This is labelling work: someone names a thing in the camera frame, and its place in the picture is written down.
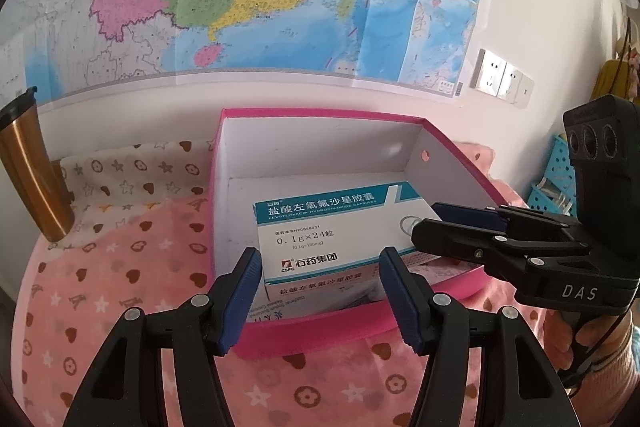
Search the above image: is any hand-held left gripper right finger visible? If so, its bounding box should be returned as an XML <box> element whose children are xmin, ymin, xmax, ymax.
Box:
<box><xmin>377</xmin><ymin>246</ymin><xmax>581</xmax><ymax>427</ymax></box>

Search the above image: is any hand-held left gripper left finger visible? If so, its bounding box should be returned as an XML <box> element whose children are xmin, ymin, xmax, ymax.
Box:
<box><xmin>60</xmin><ymin>247</ymin><xmax>263</xmax><ymax>427</ymax></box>

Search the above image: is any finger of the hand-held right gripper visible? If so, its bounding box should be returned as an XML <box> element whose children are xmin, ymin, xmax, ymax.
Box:
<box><xmin>430</xmin><ymin>202</ymin><xmax>577</xmax><ymax>234</ymax></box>
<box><xmin>411</xmin><ymin>218</ymin><xmax>592</xmax><ymax>282</ymax></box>

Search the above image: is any pink cardboard box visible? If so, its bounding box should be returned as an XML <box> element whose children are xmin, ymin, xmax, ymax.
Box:
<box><xmin>209</xmin><ymin>108</ymin><xmax>506</xmax><ymax>360</ymax></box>

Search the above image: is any white teal medicine box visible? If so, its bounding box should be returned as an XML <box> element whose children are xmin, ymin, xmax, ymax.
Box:
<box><xmin>254</xmin><ymin>181</ymin><xmax>443</xmax><ymax>303</ymax></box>

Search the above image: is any person's right forearm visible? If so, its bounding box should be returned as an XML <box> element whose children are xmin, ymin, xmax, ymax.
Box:
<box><xmin>582</xmin><ymin>314</ymin><xmax>640</xmax><ymax>408</ymax></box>

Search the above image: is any person's right hand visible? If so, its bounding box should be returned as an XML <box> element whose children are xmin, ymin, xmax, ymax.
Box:
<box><xmin>547</xmin><ymin>311</ymin><xmax>583</xmax><ymax>374</ymax></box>

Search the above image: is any blue plastic basket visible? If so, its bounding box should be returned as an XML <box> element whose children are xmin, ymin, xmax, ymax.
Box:
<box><xmin>527</xmin><ymin>134</ymin><xmax>576</xmax><ymax>220</ymax></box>

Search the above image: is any pink printed blanket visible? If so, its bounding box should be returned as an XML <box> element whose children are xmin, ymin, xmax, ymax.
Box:
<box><xmin>20</xmin><ymin>139</ymin><xmax>640</xmax><ymax>427</ymax></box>

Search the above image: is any yellow bag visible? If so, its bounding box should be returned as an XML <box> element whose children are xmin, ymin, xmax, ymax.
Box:
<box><xmin>590</xmin><ymin>59</ymin><xmax>640</xmax><ymax>100</ymax></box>

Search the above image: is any copper travel mug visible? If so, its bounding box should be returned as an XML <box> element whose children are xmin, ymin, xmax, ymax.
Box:
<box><xmin>0</xmin><ymin>87</ymin><xmax>76</xmax><ymax>243</ymax></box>

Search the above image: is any white wall switch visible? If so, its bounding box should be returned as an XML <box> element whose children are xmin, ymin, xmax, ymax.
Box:
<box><xmin>515</xmin><ymin>72</ymin><xmax>536</xmax><ymax>110</ymax></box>

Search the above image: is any white wall socket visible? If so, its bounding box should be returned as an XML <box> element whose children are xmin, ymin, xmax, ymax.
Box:
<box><xmin>472</xmin><ymin>48</ymin><xmax>507</xmax><ymax>95</ymax></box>
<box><xmin>497</xmin><ymin>61</ymin><xmax>524</xmax><ymax>102</ymax></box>

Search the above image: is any black cable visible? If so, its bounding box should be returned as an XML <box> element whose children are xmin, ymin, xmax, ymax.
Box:
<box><xmin>557</xmin><ymin>312</ymin><xmax>633</xmax><ymax>388</ymax></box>

